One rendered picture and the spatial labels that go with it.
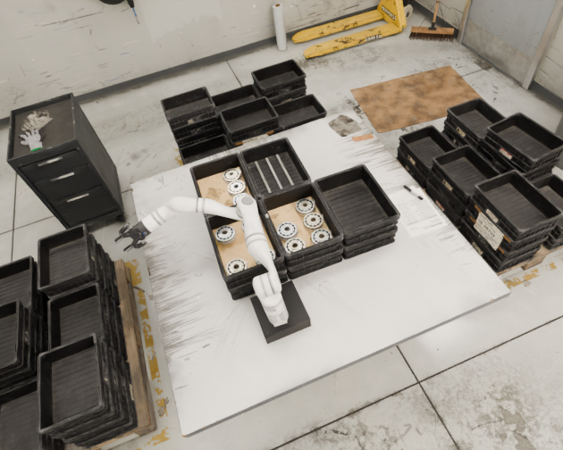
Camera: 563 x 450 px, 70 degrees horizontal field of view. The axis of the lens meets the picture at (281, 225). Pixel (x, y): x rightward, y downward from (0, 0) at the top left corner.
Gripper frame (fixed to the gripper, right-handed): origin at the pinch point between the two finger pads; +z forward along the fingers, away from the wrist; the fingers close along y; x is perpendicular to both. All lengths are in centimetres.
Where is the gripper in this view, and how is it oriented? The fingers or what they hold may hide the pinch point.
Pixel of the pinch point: (121, 245)
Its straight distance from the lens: 196.0
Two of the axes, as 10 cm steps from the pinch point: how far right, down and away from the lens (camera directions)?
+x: -4.2, -4.8, 7.7
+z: -7.9, 6.1, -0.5
